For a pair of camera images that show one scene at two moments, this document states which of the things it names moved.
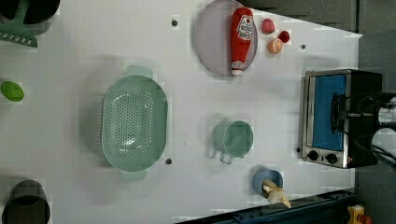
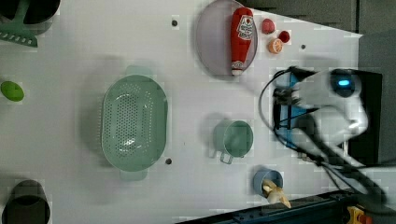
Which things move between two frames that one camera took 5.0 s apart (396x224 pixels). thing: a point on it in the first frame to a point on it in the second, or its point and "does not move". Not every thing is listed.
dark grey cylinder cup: [27, 203] does not move
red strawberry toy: [284, 36] does not move
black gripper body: [351, 106] to [283, 96]
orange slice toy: [275, 46] does not move
